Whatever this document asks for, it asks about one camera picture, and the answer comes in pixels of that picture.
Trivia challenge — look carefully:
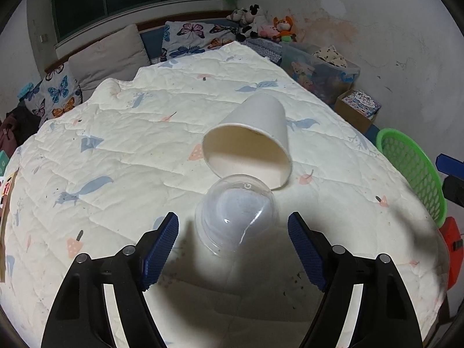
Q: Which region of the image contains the white paper cup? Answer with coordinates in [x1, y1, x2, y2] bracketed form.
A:
[202, 92, 293, 190]

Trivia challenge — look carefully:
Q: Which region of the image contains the butterfly pillow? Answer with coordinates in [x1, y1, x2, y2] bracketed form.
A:
[20, 61, 83, 126]
[160, 21, 237, 62]

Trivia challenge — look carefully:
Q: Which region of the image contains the green tissue box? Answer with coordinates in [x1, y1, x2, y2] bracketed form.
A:
[0, 150, 10, 177]

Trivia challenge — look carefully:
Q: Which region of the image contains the cream quilted table cover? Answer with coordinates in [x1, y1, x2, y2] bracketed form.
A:
[1, 43, 448, 347]

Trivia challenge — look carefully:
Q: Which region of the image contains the left butterfly pillow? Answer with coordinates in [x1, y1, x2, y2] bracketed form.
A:
[20, 61, 83, 126]

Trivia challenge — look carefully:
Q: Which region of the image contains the cardboard box with books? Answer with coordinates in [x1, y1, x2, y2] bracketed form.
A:
[334, 90, 381, 134]

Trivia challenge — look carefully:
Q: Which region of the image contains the clear plastic storage bin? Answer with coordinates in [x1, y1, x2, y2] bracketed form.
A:
[241, 39, 362, 106]

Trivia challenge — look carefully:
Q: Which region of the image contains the green perforated plastic basket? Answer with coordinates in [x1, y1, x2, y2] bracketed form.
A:
[376, 128, 447, 228]

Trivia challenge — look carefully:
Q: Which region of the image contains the red plastic stool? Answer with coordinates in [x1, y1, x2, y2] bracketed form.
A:
[439, 217, 463, 289]

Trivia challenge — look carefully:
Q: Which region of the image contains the orange fox plush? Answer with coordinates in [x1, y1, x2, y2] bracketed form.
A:
[272, 16, 296, 42]

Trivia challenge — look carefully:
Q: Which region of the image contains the dark clothes pile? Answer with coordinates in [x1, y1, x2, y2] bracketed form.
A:
[0, 106, 41, 158]

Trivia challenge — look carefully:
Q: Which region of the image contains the beige pillow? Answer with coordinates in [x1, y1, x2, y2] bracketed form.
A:
[68, 24, 150, 101]

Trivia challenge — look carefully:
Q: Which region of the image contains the clear plastic dome lid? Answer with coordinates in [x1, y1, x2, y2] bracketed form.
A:
[195, 174, 278, 257]

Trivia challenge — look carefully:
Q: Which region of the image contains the black white cow plush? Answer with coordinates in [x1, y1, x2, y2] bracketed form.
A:
[226, 4, 274, 42]

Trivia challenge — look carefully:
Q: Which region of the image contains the right butterfly pillow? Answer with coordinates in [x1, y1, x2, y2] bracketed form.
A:
[160, 21, 237, 62]

